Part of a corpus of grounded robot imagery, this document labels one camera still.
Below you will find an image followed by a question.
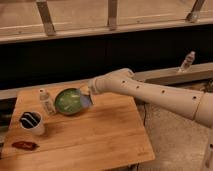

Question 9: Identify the clear plastic bottle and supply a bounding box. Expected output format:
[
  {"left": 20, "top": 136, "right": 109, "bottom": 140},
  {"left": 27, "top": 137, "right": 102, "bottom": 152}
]
[{"left": 39, "top": 88, "right": 56, "bottom": 115}]

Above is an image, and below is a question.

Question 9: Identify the right metal bracket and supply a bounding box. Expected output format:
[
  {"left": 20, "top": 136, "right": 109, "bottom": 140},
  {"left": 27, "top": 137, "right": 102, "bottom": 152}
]
[{"left": 186, "top": 0, "right": 205, "bottom": 23}]

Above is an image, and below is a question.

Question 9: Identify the metal bracket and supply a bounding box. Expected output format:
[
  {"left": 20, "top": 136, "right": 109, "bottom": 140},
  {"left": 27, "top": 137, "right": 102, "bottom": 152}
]
[
  {"left": 36, "top": 0, "right": 56, "bottom": 36},
  {"left": 107, "top": 0, "right": 117, "bottom": 30},
  {"left": 186, "top": 0, "right": 205, "bottom": 23}
]

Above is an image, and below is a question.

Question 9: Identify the left metal bracket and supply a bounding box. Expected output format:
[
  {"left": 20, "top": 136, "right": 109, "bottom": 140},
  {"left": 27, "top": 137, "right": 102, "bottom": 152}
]
[{"left": 36, "top": 0, "right": 56, "bottom": 36}]

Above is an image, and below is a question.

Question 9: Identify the white cup with dark contents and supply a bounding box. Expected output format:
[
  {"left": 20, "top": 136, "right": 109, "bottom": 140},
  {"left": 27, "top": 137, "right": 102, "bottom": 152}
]
[{"left": 19, "top": 112, "right": 45, "bottom": 135}]

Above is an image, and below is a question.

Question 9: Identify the middle metal bracket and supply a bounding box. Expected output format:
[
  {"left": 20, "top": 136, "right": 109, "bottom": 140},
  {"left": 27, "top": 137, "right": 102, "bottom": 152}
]
[{"left": 107, "top": 0, "right": 117, "bottom": 30}]

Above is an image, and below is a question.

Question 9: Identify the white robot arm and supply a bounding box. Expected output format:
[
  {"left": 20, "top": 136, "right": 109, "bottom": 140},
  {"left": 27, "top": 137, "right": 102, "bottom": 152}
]
[{"left": 80, "top": 68, "right": 213, "bottom": 171}]

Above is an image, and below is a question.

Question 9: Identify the dark red chili pepper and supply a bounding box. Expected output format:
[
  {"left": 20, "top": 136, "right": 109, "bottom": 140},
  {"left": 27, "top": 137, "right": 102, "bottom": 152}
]
[{"left": 12, "top": 141, "right": 38, "bottom": 151}]

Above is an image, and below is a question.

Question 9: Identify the green ceramic bowl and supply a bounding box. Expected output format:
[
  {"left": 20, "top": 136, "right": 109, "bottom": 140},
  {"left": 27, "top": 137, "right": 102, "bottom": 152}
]
[{"left": 54, "top": 88, "right": 86, "bottom": 115}]

